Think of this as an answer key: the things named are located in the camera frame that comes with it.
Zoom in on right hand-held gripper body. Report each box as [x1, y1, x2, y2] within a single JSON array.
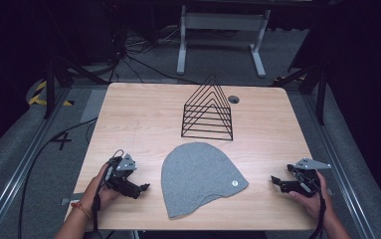
[[286, 157, 332, 199]]

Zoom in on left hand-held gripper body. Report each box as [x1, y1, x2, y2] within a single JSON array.
[[105, 152, 143, 200]]

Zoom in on person's right hand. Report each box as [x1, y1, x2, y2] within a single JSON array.
[[288, 170, 329, 221]]

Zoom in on person's left hand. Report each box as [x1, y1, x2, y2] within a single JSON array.
[[80, 161, 122, 212]]

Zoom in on grey knit beanie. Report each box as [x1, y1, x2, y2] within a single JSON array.
[[160, 141, 250, 220]]

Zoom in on black tripod stand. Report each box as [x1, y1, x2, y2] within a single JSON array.
[[43, 54, 110, 120], [270, 63, 329, 126]]

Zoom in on yellow black hazard tape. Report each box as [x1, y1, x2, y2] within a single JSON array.
[[27, 80, 76, 108]]

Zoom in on aluminium floor rail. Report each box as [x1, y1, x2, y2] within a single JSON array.
[[301, 93, 379, 239], [0, 87, 72, 239]]

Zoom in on left hand-held gripper cable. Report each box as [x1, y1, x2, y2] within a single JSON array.
[[91, 148, 126, 234]]

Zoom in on orange wrist bracelet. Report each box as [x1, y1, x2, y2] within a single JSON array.
[[71, 201, 94, 220]]

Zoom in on grey metal table bracket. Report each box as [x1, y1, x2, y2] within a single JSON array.
[[60, 192, 84, 207]]

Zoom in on black wire triangle rack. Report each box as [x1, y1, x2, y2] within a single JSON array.
[[180, 73, 235, 142]]

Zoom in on long black floor cable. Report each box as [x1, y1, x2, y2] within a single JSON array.
[[17, 117, 98, 239]]

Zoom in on bundle of black floor cables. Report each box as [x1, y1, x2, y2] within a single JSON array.
[[106, 24, 200, 85]]

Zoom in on white metal stand frame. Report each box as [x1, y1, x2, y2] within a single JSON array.
[[176, 4, 273, 79]]

